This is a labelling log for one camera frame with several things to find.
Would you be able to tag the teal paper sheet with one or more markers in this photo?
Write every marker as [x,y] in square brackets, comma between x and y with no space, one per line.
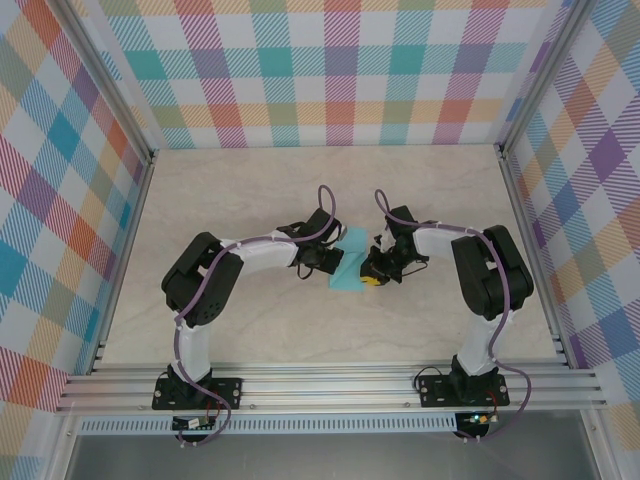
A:
[350,280]

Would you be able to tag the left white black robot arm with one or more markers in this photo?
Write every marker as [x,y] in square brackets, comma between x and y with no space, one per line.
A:
[192,350]

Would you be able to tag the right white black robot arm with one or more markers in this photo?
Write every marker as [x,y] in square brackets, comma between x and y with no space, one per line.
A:
[475,350]

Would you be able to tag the aluminium mounting rail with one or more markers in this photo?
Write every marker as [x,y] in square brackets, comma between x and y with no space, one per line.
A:
[325,390]

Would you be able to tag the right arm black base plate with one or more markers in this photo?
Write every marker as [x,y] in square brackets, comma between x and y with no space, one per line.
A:
[435,392]

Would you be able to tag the aluminium side rail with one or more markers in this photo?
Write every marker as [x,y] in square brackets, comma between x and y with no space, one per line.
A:
[125,260]
[548,300]

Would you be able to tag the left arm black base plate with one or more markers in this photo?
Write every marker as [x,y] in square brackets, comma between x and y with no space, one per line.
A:
[230,390]

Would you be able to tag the aluminium corner post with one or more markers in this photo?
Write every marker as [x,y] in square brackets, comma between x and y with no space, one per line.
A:
[545,80]
[107,80]

